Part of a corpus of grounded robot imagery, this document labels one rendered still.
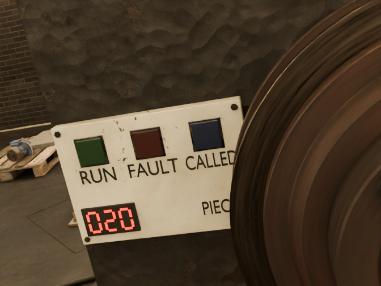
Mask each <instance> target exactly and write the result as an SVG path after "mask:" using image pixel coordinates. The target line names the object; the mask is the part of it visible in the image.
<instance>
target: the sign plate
mask: <svg viewBox="0 0 381 286"><path fill-rule="evenodd" d="M212 120H218V124H219V130H220V134H221V140H222V146H221V147H217V148H208V149H201V150H196V149H195V147H194V141H193V135H192V130H191V124H193V123H201V122H205V121H212ZM243 121H244V116H243V109H242V102H241V98H240V96H234V97H230V98H223V99H216V100H210V101H205V102H198V103H191V104H185V105H180V106H173V107H167V108H160V109H155V110H148V111H142V112H135V113H128V114H124V115H117V116H110V117H103V118H99V119H92V120H85V121H78V122H74V123H67V124H60V125H56V126H55V127H53V128H52V129H51V132H52V136H53V139H54V143H55V146H56V150H57V154H58V157H59V160H60V164H61V167H62V171H63V175H64V177H65V181H66V185H67V189H68V192H69V195H70V198H71V202H72V205H73V209H74V213H75V216H76V219H77V223H78V226H79V230H80V233H81V236H82V240H83V244H84V245H88V244H93V243H103V242H113V241H123V240H129V239H139V238H149V237H159V236H165V235H175V234H185V233H195V232H205V231H211V230H221V229H231V228H230V191H231V181H232V169H233V163H234V155H235V149H236V144H237V141H238V137H239V133H240V130H241V127H242V124H243ZM153 129H158V132H159V137H160V142H161V145H162V150H163V155H158V156H153V157H145V158H137V155H136V150H135V147H134V142H133V138H132V133H134V132H141V131H149V130H153ZM93 138H101V143H102V146H103V150H104V154H105V158H106V161H107V162H106V163H101V164H97V165H89V166H82V165H81V162H80V159H79V155H78V151H77V147H76V144H75V142H76V141H82V140H89V139H93ZM120 208H128V210H131V213H132V217H130V216H129V211H128V210H125V211H121V215H122V218H120V217H119V214H118V211H120ZM106 210H112V212H115V216H116V219H114V222H108V223H107V225H108V230H106V227H105V222H107V221H106V220H112V219H113V214H112V212H107V213H104V211H106ZM88 212H96V214H99V218H100V221H98V220H97V216H96V214H90V215H88ZM86 215H88V216H89V218H90V222H88V221H87V217H86ZM131 219H133V221H134V226H133V229H128V230H125V228H127V227H132V223H131ZM122 220H123V223H124V227H125V228H122V225H121V221H122ZM99 223H101V226H102V229H103V230H100V227H99ZM89 224H91V226H92V230H93V231H98V230H100V231H101V233H93V232H91V231H90V227H89ZM109 229H117V231H113V232H110V231H109Z"/></svg>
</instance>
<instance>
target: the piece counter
mask: <svg viewBox="0 0 381 286"><path fill-rule="evenodd" d="M125 210H128V208H120V211H118V214H119V217H120V218H122V215H121V211H125ZM128 211H129V216H130V217H132V213H131V210H128ZM107 212H112V210H106V211H104V213H107ZM93 214H96V212H88V215H93ZM112 214H113V219H112V220H106V221H107V222H105V227H106V230H108V225H107V223H108V222H114V219H116V216H115V212H112ZM88 215H86V217H87V221H88V222H90V218H89V216H88ZM96 216H97V220H98V221H100V218H99V214H96ZM131 223H132V227H127V228H125V227H124V223H123V220H122V221H121V225H122V228H125V230H128V229H133V226H134V221H133V219H131ZM89 227H90V231H91V232H93V233H101V231H100V230H103V229H102V226H101V223H99V227H100V230H98V231H93V230H92V226H91V224H89ZM109 231H110V232H113V231H117V229H109Z"/></svg>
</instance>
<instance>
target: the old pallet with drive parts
mask: <svg viewBox="0 0 381 286"><path fill-rule="evenodd" d="M34 137H35V136H33V137H31V138H29V139H28V138H25V139H27V140H28V141H30V140H32V139H33V138H34ZM10 148H12V147H11V145H9V146H7V147H6V148H4V149H3V150H1V151H0V179H1V182H5V181H10V180H14V179H15V178H17V177H18V176H19V175H20V174H21V173H23V172H24V171H25V170H26V169H28V168H32V169H33V173H34V175H35V177H37V176H43V175H45V174H46V173H47V172H48V171H49V170H50V169H51V168H52V167H53V166H54V165H55V164H56V163H57V162H58V161H59V157H58V154H57V150H56V146H55V145H54V146H49V147H44V148H37V149H34V153H33V156H32V155H29V156H27V155H25V156H22V157H21V158H20V159H19V160H17V161H15V162H12V161H10V160H9V159H8V158H7V156H6V153H7V151H8V150H9V149H10ZM52 154H53V156H54V158H53V159H52V160H51V161H50V162H49V163H48V164H47V162H46V159H47V158H48V157H49V156H51V155H52Z"/></svg>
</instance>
